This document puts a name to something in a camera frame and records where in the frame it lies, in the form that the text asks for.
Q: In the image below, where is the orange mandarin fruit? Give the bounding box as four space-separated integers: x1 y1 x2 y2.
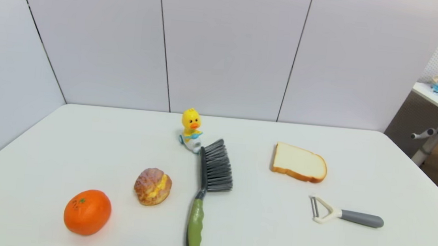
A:
62 187 113 238

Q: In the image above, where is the grey-handled white peeler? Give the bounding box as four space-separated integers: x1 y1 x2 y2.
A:
307 194 386 230

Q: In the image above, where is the white bread slice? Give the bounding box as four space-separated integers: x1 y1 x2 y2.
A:
269 141 329 184

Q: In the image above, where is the cream puff pastry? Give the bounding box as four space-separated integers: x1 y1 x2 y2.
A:
133 166 174 208

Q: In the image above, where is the white perforated partition panel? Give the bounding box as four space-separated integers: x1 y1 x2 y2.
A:
383 21 438 147

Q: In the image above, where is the green-handled dust brush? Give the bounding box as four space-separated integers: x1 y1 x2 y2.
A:
186 137 238 246

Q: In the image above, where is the yellow duck toy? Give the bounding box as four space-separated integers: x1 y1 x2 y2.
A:
177 107 205 155

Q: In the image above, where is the white table leg with crank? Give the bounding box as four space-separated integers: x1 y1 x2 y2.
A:
408 112 438 168

